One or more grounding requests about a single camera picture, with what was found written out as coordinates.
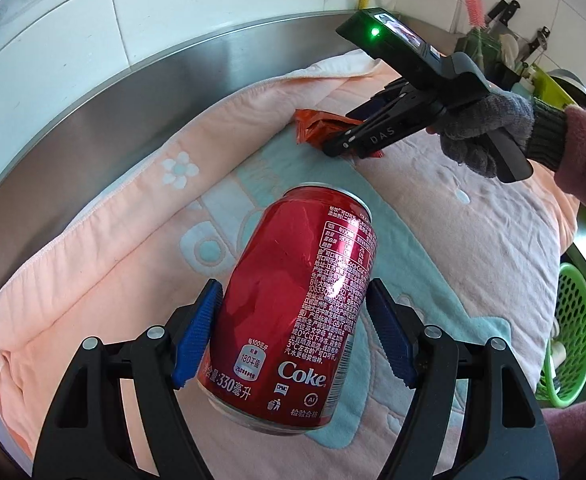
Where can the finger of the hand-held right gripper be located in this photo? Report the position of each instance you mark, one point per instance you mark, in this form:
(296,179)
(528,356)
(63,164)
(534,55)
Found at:
(378,102)
(383,132)

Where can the orange snack wrapper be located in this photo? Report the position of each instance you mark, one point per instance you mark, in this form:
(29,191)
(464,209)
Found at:
(318,127)

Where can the person's right forearm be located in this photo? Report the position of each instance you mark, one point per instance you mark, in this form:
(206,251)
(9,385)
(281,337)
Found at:
(583,155)

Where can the red soda can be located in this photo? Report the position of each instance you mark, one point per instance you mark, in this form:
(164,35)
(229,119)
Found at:
(293,310)

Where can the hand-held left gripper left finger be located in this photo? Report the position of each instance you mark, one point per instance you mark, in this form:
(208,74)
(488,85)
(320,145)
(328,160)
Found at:
(198,330)

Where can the lime green cutting board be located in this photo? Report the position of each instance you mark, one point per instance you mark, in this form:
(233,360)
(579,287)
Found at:
(548,87)

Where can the pink bottle brush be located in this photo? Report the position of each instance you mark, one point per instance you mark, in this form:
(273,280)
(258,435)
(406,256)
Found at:
(474,10)

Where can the person's pink clothing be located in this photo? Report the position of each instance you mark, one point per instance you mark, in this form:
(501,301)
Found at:
(578,440)

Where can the person's right hand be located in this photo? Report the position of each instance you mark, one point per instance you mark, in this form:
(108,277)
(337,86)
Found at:
(493,120)

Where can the dark green utensil holder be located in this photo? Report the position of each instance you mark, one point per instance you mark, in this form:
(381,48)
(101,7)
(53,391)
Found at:
(493,60)

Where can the green plastic basket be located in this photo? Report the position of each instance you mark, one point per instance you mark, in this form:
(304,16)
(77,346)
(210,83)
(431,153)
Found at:
(573,320)

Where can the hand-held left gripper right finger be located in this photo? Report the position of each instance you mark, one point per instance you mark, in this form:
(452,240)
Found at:
(388,330)

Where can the pink flower towel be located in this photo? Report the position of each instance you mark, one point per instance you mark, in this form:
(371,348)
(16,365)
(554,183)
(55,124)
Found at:
(98,260)

